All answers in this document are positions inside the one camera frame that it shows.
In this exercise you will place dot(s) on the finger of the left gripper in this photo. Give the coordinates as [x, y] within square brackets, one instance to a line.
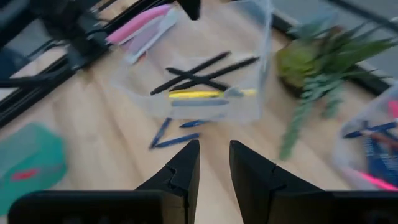
[189, 7]

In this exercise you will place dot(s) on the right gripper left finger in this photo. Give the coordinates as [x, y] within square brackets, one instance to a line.
[180, 183]

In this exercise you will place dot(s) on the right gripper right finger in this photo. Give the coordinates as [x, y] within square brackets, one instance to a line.
[252, 183]

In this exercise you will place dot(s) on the blue pens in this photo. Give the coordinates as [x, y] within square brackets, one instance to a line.
[177, 140]

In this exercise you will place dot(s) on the blue crayon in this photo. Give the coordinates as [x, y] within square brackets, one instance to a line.
[194, 123]
[382, 161]
[161, 132]
[370, 129]

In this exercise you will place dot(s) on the dark grey click pen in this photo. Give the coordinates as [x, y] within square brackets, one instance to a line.
[189, 73]

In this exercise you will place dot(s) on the clear plastic bin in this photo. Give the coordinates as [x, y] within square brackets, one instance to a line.
[248, 46]
[348, 149]

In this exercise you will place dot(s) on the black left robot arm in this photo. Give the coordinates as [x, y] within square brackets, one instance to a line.
[71, 28]

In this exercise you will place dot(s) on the pink stapler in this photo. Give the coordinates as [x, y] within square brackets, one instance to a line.
[136, 23]

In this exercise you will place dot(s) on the yellow pen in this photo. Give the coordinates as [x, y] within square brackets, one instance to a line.
[192, 94]

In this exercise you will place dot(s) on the potted succulent plant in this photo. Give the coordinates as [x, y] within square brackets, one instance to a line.
[311, 62]

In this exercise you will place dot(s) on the teal plastic bin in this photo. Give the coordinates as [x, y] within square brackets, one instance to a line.
[31, 155]

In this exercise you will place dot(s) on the black aluminium table frame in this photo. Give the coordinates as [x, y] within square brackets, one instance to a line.
[31, 93]

